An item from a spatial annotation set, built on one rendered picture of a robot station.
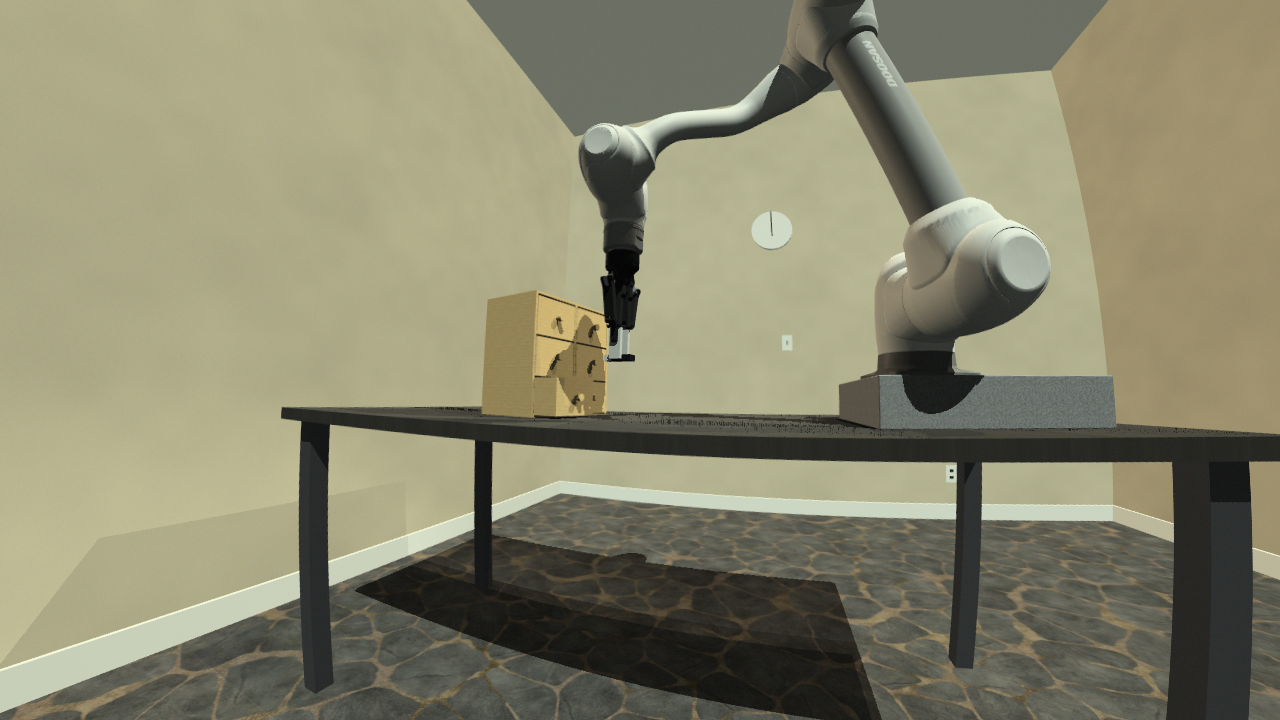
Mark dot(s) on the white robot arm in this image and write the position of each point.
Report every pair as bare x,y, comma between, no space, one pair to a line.
968,270

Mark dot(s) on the tan wooden chest of drawers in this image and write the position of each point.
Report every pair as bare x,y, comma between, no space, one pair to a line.
509,354

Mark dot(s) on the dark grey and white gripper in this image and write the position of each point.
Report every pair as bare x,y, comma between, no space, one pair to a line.
620,298

